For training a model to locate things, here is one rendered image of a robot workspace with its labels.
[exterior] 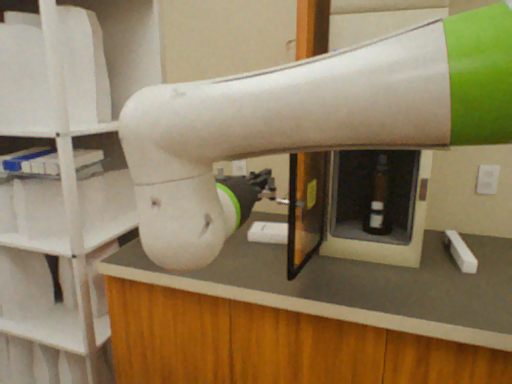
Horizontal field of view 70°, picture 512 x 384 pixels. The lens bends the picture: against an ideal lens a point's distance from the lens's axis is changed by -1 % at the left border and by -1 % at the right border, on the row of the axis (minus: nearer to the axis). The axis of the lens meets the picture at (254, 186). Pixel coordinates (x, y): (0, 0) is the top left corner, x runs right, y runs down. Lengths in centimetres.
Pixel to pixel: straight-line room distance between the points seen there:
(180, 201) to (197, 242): 5
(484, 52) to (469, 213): 141
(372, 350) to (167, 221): 81
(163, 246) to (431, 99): 31
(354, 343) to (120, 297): 78
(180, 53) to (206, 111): 149
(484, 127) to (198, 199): 29
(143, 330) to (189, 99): 109
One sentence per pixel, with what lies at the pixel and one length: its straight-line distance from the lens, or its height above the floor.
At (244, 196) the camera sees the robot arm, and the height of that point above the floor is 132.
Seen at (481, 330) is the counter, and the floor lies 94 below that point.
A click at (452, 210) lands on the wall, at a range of 170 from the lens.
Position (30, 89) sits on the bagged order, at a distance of 164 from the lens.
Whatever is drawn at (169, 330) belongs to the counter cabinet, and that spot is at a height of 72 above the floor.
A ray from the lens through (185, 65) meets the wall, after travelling 185.
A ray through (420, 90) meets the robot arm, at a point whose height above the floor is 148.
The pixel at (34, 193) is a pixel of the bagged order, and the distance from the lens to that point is 165.
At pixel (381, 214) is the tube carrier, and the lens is 129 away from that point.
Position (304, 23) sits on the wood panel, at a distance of 113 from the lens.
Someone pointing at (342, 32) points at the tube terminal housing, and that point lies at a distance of 120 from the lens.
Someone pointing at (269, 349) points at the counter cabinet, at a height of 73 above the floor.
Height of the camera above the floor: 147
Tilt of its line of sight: 14 degrees down
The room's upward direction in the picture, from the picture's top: straight up
